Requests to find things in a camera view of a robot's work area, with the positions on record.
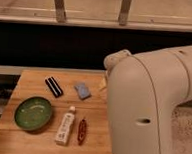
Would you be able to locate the white glue bottle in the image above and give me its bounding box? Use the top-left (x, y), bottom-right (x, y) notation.
top-left (55, 106), bottom-right (76, 145)

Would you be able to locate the black striped rectangular block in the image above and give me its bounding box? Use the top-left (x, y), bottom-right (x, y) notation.
top-left (45, 77), bottom-right (63, 98)

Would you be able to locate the green ceramic bowl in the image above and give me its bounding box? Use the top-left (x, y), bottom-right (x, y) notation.
top-left (14, 97), bottom-right (53, 132)

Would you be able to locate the right metal window post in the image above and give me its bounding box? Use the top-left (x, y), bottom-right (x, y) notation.
top-left (118, 0), bottom-right (132, 26)

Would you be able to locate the red brown oblong object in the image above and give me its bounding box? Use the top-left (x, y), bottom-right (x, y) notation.
top-left (77, 118), bottom-right (87, 146)

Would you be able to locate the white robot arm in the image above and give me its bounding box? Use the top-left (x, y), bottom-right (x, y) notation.
top-left (103, 45), bottom-right (192, 154)

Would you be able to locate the left metal window post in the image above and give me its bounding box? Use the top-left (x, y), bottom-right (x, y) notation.
top-left (54, 0), bottom-right (66, 23)

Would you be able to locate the metal window post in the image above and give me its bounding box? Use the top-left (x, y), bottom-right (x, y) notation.
top-left (54, 0), bottom-right (66, 23)
top-left (118, 0), bottom-right (132, 26)

